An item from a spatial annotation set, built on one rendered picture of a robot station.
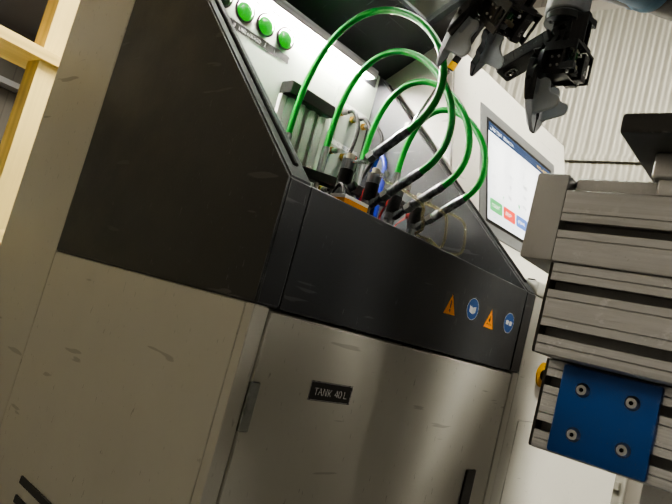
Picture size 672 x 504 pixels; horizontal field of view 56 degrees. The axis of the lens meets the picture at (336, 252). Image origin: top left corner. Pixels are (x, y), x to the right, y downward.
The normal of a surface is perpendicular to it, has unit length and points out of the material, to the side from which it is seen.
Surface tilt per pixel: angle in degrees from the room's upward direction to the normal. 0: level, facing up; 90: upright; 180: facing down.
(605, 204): 90
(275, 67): 90
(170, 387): 90
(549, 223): 90
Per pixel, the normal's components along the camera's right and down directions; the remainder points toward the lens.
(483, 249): -0.66, -0.26
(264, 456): 0.71, 0.11
